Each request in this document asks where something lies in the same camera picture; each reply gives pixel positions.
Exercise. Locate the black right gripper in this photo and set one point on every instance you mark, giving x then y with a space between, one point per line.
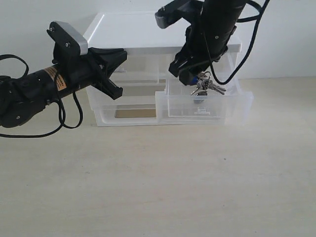
206 41

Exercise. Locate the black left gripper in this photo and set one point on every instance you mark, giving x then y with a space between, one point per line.
93 69

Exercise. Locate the bunch of keys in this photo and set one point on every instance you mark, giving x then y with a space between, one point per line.
203 83

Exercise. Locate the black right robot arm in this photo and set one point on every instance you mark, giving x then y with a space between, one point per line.
232 7

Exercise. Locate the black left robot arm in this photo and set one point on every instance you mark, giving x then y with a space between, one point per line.
22 98

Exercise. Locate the clear plastic container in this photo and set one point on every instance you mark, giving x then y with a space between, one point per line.
132 95
126 115

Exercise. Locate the white plastic drawer cabinet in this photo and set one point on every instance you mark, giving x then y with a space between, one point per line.
137 33

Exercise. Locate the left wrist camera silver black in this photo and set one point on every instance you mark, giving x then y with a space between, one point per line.
68 41

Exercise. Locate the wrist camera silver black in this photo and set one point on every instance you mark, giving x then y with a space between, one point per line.
68 41
177 9

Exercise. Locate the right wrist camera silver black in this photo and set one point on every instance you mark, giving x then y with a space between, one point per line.
177 9

